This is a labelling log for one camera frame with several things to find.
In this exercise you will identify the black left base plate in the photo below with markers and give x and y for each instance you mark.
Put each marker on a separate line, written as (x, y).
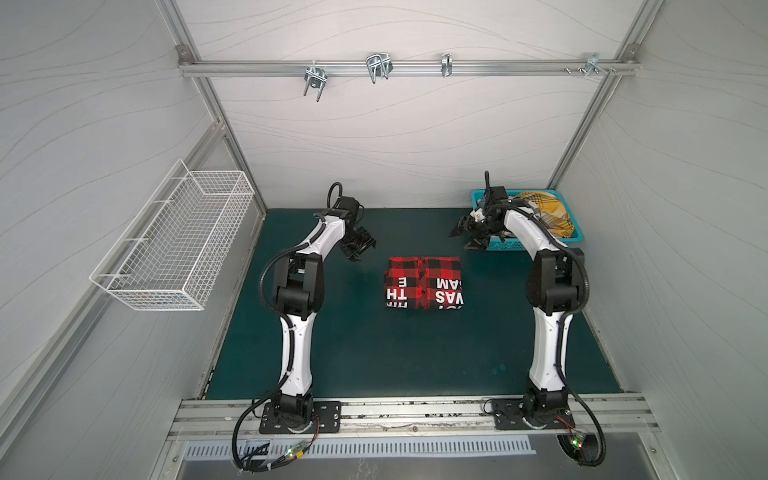
(327, 417)

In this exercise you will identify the metal bracket hook right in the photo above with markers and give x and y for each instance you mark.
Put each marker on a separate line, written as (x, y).
(591, 67)

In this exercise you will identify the red black plaid shirt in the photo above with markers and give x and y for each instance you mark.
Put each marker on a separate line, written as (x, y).
(424, 283)

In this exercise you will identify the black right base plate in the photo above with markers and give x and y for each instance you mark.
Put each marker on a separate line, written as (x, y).
(507, 415)

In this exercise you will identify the metal u-bolt hook left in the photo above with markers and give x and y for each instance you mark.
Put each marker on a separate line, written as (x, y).
(315, 79)

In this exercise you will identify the aluminium horizontal rail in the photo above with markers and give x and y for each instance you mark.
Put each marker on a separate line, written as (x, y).
(401, 68)

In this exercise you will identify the right aluminium corner post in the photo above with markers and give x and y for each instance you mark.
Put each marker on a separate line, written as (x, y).
(627, 52)

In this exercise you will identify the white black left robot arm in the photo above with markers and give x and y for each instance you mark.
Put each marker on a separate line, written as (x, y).
(298, 295)

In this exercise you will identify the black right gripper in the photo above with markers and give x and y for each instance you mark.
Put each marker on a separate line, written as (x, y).
(474, 226)

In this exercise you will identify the teal plastic basket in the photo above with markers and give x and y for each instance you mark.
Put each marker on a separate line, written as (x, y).
(513, 244)

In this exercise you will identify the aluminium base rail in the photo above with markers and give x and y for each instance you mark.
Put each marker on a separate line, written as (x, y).
(418, 416)

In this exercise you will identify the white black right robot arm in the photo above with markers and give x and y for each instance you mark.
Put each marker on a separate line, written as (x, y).
(556, 288)

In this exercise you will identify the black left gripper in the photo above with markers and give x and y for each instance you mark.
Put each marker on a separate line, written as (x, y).
(368, 241)

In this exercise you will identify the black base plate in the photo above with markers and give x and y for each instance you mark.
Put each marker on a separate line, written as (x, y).
(507, 415)
(327, 417)

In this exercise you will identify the aluminium corner frame post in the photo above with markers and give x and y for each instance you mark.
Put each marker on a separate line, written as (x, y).
(182, 38)

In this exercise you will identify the metal u-bolt hook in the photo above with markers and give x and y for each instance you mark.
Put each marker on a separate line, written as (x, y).
(315, 79)
(379, 65)

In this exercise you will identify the white wire basket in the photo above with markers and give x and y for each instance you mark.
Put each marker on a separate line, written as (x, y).
(171, 253)

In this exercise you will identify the metal clip hook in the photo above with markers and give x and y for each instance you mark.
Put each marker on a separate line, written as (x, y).
(446, 65)

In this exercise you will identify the metal u-bolt hook middle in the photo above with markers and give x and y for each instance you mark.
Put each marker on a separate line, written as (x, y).
(379, 65)

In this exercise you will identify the yellow plaid shirt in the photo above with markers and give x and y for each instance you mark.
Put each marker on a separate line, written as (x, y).
(551, 211)

